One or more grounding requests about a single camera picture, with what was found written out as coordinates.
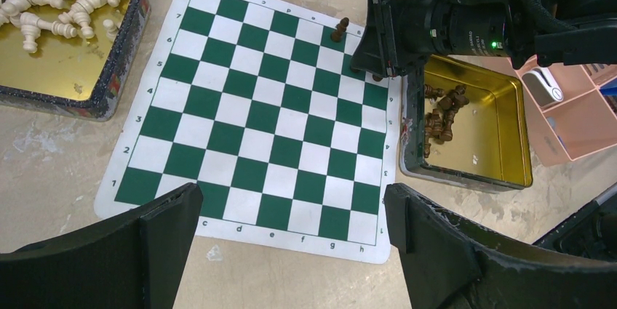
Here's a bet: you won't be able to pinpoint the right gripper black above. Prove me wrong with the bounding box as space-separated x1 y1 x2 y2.
350 0 511 79

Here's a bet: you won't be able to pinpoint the peach plastic file organizer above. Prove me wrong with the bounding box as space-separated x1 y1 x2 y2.
481 57 616 166

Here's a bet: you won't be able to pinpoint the gold tin brown pieces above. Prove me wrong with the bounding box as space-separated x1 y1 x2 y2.
399 57 533 193

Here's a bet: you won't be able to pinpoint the white device in organizer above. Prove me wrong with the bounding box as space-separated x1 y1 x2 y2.
521 67 564 108

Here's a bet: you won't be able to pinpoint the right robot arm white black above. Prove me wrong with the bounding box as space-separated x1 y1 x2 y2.
350 0 616 78

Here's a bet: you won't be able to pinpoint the green white chess mat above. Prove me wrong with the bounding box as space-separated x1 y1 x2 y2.
94 0 401 264

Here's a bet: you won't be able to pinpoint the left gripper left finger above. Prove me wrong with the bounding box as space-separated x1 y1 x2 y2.
1 183 203 308

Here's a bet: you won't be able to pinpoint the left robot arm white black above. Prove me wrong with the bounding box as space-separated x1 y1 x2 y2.
1 183 616 308

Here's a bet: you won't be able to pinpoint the white chess pieces pile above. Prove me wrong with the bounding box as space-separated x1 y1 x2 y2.
1 0 121 54

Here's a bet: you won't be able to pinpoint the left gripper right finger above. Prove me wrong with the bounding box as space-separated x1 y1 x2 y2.
385 183 616 308

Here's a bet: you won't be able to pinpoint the gold tin white pieces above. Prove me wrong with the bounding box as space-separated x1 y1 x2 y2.
1 0 150 121

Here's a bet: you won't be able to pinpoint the brown chess pieces pile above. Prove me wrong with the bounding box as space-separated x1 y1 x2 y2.
423 84 470 158

